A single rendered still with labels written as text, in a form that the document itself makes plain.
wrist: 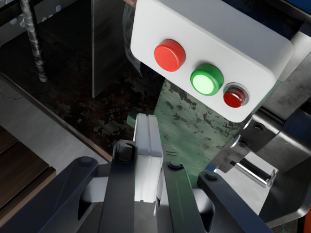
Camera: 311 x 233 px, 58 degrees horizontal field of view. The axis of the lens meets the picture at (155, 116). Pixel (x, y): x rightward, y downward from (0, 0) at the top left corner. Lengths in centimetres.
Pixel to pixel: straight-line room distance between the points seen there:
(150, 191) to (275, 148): 41
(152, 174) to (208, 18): 14
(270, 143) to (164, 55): 34
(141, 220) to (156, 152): 368
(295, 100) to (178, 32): 30
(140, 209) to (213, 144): 337
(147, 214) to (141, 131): 369
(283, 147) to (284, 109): 7
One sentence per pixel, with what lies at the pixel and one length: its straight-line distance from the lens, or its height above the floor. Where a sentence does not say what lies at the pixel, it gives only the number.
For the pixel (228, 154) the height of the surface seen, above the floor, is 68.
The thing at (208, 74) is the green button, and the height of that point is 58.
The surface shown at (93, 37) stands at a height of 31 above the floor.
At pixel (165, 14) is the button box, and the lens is 25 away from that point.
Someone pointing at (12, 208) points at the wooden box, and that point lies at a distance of 75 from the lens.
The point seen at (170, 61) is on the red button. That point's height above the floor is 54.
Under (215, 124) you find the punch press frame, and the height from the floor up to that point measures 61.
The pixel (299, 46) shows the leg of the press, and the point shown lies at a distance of 31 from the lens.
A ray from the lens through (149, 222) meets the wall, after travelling 384.
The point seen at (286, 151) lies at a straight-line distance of 55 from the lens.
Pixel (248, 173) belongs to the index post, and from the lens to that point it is 72.
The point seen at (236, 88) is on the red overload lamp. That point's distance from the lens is 25.
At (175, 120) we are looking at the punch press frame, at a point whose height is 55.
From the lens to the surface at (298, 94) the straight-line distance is 50.
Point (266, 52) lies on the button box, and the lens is 24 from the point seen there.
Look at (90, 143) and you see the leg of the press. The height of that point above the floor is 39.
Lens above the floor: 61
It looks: 10 degrees down
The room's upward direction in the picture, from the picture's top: 125 degrees clockwise
